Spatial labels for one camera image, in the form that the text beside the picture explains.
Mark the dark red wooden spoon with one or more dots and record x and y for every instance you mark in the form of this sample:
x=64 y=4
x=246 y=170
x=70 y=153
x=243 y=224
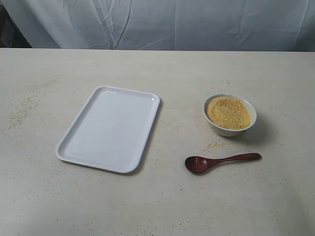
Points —
x=198 y=164

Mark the white rectangular plastic tray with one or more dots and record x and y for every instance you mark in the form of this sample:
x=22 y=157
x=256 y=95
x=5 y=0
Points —
x=111 y=130

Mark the white ceramic bowl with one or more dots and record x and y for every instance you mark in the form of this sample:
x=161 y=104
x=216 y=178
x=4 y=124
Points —
x=229 y=132

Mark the white backdrop curtain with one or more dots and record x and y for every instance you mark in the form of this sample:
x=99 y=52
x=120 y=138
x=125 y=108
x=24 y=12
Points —
x=197 y=25

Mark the spilled millet pile on table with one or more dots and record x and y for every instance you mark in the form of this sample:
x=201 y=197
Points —
x=213 y=145

